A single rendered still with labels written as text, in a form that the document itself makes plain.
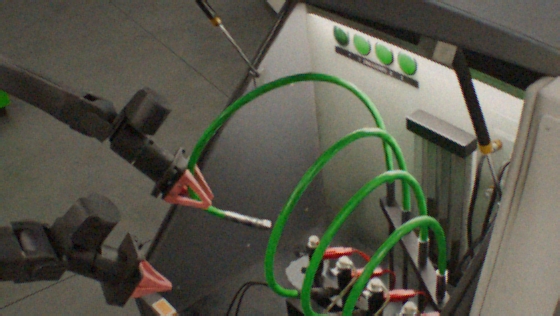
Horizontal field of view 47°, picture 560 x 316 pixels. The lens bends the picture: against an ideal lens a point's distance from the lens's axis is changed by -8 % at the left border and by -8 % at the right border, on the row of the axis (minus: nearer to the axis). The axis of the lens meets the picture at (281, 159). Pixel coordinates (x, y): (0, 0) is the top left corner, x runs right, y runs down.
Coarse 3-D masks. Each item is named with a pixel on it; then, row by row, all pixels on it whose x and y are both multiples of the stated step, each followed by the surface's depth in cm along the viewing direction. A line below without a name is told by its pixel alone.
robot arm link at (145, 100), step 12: (144, 96) 116; (156, 96) 118; (132, 108) 117; (144, 108) 116; (156, 108) 115; (168, 108) 117; (84, 120) 115; (96, 120) 115; (120, 120) 119; (132, 120) 117; (144, 120) 116; (156, 120) 116; (96, 132) 116; (108, 132) 116; (144, 132) 117
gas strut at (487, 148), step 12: (456, 48) 73; (456, 60) 75; (456, 72) 77; (468, 72) 77; (468, 84) 78; (468, 96) 80; (468, 108) 82; (480, 108) 82; (480, 120) 84; (480, 132) 86; (480, 144) 88; (492, 168) 93
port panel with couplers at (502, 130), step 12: (492, 120) 115; (504, 120) 113; (516, 120) 111; (492, 132) 116; (504, 132) 114; (492, 144) 115; (504, 144) 115; (492, 156) 119; (504, 156) 117; (492, 180) 122; (504, 180) 119; (492, 216) 126
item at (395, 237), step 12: (408, 228) 99; (432, 228) 104; (396, 240) 98; (444, 240) 107; (384, 252) 97; (444, 252) 109; (372, 264) 97; (444, 264) 111; (360, 276) 97; (444, 276) 112; (360, 288) 97; (444, 288) 114; (348, 300) 97; (348, 312) 98
